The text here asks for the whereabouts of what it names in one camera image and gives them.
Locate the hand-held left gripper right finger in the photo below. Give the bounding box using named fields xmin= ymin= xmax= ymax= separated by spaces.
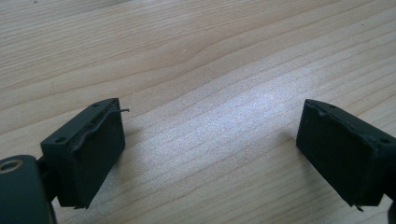
xmin=295 ymin=98 xmax=396 ymax=213

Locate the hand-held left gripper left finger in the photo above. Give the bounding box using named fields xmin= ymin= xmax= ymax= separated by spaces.
xmin=39 ymin=97 xmax=130 ymax=210

